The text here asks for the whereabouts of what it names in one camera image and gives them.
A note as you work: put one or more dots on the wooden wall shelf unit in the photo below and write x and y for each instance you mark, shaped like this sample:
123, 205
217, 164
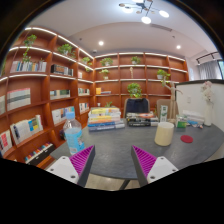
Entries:
33, 83

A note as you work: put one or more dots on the branching ceiling lamp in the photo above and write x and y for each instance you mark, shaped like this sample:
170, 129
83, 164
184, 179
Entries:
145, 10

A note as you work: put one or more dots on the stack of white packs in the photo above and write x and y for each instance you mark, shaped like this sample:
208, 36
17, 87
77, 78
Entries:
194, 116

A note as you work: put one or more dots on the green tissue pack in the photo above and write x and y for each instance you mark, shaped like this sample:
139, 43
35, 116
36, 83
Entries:
181, 123

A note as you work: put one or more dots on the black chair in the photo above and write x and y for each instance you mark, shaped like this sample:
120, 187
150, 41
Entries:
136, 106

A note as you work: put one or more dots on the wooden artist mannequin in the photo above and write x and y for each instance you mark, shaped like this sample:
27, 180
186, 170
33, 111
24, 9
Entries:
172, 103

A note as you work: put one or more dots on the cream cylindrical cup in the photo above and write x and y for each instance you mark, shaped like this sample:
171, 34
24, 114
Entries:
164, 134

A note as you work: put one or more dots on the ceiling air vent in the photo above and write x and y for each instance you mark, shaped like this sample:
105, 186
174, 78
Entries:
161, 27

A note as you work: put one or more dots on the round recessed ceiling light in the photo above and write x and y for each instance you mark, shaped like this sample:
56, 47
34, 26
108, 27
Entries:
101, 43
178, 47

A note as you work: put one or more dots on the white vase with flowers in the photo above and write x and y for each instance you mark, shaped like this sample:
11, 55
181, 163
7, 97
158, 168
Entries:
208, 113

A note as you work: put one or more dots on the window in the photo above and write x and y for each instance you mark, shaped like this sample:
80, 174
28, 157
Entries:
221, 70

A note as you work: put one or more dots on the stack of colourful books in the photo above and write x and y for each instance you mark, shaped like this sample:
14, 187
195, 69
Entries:
104, 120

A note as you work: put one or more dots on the stack of dark books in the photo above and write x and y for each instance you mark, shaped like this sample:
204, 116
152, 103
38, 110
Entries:
141, 120

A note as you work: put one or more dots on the grey curtain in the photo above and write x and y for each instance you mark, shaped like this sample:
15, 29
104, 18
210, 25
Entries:
208, 70

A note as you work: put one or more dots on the flat round red coaster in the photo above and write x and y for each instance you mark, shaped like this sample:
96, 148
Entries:
186, 139

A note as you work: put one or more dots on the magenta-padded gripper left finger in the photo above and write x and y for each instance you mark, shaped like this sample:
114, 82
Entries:
63, 168

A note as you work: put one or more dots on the clear blue-capped water bottle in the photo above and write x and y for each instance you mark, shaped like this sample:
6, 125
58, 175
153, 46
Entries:
73, 136

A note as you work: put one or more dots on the white wall switch plate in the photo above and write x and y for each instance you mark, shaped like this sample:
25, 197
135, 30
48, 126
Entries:
189, 99

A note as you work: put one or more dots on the black ceiling track light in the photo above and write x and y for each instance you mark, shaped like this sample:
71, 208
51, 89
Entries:
206, 56

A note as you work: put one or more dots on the green and white carton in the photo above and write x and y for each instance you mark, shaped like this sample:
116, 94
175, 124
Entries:
163, 114

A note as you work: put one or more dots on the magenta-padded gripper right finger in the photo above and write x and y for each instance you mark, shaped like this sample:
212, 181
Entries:
160, 167

